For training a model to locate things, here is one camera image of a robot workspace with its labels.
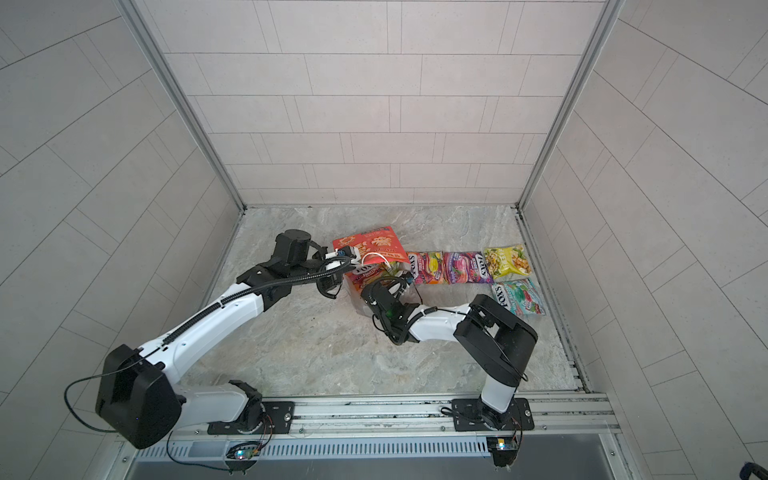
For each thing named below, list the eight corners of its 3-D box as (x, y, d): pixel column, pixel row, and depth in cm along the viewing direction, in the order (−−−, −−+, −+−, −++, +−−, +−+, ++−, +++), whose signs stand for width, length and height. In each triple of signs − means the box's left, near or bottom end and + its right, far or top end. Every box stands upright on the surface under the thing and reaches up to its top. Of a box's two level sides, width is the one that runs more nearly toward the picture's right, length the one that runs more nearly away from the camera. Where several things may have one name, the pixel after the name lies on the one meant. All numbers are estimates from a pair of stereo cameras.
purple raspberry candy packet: (443, 283, 97) (445, 278, 94) (440, 257, 104) (442, 251, 101) (490, 283, 97) (492, 278, 94) (484, 257, 104) (486, 251, 101)
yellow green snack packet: (490, 278, 98) (493, 271, 95) (484, 252, 105) (487, 244, 101) (527, 278, 98) (532, 271, 95) (519, 252, 105) (523, 244, 101)
